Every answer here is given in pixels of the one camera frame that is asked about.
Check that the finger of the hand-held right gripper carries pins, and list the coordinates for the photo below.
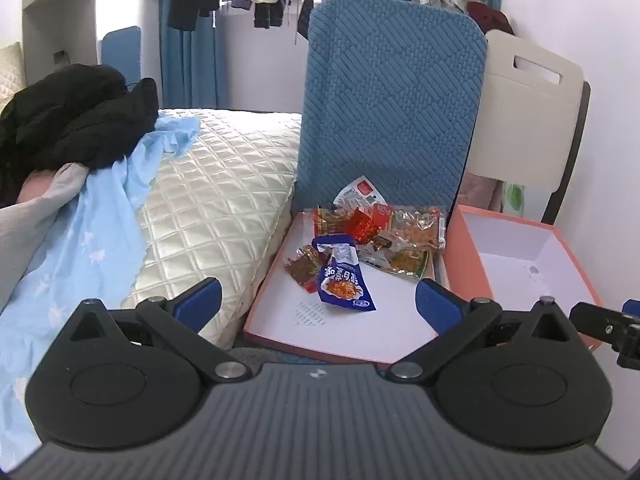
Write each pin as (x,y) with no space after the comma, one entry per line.
(600,322)
(632,306)

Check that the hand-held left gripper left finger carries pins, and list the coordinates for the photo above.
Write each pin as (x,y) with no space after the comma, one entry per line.
(202,302)

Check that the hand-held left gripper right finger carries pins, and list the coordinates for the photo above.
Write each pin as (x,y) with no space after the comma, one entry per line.
(435,305)

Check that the green-edged snack packet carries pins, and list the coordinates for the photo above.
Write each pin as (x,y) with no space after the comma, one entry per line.
(400,262)

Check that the clear orange snack packet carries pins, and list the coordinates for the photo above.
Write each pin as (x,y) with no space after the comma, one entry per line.
(420,230)

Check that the small dark snack packet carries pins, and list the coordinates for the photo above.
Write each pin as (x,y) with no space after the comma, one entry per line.
(382,242)

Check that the shallow orange box lid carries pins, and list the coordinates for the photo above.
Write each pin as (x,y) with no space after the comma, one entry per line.
(350,330)

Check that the deep orange cardboard box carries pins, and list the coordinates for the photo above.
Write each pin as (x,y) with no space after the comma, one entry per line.
(505,245)

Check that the blue snack packet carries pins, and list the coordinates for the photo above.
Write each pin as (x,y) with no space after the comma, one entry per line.
(342,280)

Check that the red snack packet white print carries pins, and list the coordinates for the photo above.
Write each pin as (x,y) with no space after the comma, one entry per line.
(382,215)

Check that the small brown-red snack packet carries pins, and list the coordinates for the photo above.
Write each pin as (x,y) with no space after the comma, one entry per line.
(302,267)

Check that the shiny red foil snack packet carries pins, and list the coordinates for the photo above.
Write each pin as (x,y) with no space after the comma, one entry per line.
(361,225)

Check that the orange striped snack packet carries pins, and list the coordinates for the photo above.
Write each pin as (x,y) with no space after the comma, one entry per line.
(330,220)

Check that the white snack packet red label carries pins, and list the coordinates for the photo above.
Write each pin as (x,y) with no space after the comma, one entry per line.
(357,192)

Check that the grey fuzzy mat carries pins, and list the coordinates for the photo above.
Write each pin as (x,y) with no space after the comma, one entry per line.
(255,355)

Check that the light blue sheet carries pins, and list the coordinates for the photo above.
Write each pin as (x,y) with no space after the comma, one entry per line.
(100,240)

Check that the green patterned bag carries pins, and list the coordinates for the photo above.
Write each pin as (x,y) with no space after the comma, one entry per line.
(513,197)

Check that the grey blanket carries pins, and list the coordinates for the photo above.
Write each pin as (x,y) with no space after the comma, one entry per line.
(30,240)

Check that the blue textured cushion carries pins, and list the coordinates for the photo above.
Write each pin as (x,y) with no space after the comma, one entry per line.
(390,110)

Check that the cream plastic chair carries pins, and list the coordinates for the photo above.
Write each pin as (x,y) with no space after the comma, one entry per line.
(525,125)

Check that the black clothing pile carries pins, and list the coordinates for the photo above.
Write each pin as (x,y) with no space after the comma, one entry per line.
(75,120)

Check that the blue curtain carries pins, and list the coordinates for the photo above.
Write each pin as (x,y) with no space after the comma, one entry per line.
(185,60)

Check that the blue chair back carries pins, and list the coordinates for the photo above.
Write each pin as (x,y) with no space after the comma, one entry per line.
(121,52)

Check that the dark red garment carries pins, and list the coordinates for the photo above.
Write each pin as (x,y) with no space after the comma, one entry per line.
(492,17)

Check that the hanging dark navy clothes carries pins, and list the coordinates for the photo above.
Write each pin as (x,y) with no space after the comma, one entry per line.
(272,14)

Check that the small cream quilted pillow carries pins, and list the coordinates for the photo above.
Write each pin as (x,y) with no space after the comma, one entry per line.
(10,72)

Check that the white desk unit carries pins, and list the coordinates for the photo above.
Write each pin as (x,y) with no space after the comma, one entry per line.
(70,15)

